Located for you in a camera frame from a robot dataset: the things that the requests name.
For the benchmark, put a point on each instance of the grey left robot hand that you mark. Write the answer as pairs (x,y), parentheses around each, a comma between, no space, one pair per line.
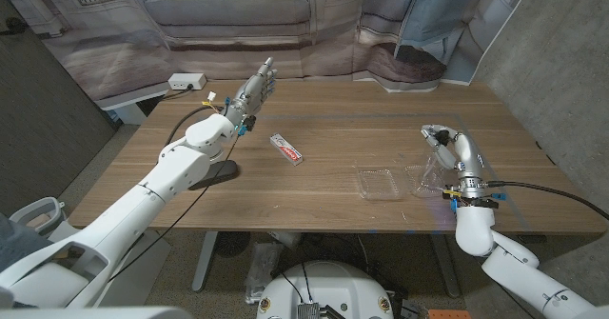
(252,95)

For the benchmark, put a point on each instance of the white red toothpaste box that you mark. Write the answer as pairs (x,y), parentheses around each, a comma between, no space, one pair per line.
(285,148)

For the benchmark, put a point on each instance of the black flat pad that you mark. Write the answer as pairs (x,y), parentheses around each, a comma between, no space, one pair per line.
(221,172)

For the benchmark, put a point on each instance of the clear plastic bag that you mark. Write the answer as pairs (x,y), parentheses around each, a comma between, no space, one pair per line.
(261,271)

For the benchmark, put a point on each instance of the orange box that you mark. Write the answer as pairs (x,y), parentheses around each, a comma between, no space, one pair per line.
(447,314)

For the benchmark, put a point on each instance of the white plastic bin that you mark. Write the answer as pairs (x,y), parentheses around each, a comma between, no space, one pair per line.
(38,214)

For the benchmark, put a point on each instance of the clear dispenser bottle black pump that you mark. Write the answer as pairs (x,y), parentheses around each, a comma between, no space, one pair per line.
(432,176)

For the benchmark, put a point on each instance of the grey table leg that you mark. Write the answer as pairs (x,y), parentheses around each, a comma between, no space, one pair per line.
(447,271)

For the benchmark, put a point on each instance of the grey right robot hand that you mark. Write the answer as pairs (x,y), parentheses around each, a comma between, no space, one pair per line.
(468,157)

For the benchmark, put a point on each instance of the person in blue jeans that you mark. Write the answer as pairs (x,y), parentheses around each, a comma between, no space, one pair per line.
(16,243)

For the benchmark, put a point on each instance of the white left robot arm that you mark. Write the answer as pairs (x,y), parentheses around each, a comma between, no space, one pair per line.
(143,200)

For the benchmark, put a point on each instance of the black round fan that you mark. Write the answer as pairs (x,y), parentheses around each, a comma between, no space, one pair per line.
(231,243)

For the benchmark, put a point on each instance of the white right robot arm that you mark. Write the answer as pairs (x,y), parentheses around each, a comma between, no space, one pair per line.
(476,228)

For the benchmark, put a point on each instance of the white power strip box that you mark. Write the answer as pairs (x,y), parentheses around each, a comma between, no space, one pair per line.
(186,81)

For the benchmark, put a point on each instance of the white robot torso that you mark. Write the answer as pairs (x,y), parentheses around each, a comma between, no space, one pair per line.
(328,285)

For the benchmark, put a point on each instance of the printed living room backdrop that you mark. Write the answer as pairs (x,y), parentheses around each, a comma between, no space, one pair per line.
(228,5)

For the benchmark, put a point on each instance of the clear plastic clamshell container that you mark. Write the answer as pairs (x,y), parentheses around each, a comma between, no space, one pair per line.
(378,185)

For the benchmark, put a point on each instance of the white shelf board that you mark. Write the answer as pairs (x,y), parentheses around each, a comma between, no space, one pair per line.
(128,105)

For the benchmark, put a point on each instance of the white table leg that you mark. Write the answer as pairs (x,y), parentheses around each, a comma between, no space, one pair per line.
(204,262)

